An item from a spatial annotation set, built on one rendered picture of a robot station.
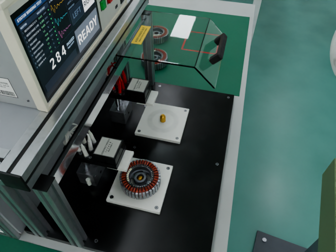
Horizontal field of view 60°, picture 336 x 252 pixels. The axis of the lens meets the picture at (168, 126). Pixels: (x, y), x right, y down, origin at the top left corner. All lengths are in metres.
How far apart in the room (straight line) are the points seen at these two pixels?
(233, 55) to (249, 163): 0.78
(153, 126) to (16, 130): 0.50
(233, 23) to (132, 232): 1.13
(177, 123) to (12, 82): 0.56
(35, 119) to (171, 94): 0.62
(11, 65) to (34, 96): 0.06
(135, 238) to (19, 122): 0.40
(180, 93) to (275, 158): 1.02
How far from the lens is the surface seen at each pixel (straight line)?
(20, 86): 0.57
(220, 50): 0.79
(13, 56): 0.52
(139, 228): 0.79
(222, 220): 0.83
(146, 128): 0.95
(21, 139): 0.55
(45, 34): 0.55
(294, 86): 2.49
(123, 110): 0.96
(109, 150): 0.74
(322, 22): 3.44
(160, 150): 0.91
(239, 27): 1.54
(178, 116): 0.99
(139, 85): 0.89
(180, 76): 1.19
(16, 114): 0.60
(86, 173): 0.83
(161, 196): 0.81
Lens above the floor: 1.50
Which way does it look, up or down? 49 degrees down
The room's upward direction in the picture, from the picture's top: straight up
